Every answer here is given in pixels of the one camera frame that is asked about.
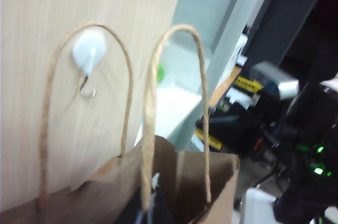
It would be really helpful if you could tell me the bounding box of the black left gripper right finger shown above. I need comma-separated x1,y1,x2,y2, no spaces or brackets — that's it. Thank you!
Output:
149,173,174,224

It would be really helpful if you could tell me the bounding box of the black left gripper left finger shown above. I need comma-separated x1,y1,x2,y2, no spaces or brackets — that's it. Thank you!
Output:
124,194,145,224

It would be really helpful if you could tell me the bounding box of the brown luckin coffee paper bag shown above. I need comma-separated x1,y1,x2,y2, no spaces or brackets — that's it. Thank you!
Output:
35,22,241,224

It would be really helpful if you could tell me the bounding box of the white adhesive hook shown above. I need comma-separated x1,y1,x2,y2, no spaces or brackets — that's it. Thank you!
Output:
72,30,107,98

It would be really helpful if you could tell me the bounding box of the white box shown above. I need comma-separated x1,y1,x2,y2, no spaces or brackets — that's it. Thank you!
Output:
244,188,277,224

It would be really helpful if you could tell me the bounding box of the black base with yellow labels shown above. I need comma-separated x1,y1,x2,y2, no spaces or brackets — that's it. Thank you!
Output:
195,76,280,156

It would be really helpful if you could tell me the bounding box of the green round object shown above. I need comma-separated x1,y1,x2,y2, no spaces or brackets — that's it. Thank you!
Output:
157,64,166,82

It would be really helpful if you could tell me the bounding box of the light wooden board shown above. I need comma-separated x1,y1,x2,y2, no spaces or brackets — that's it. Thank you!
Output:
0,0,188,213

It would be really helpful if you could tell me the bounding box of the black monitor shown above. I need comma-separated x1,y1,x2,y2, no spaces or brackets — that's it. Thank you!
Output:
245,0,338,77

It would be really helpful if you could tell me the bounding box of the grey silver camera box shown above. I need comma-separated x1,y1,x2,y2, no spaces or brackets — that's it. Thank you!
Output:
250,61,301,101

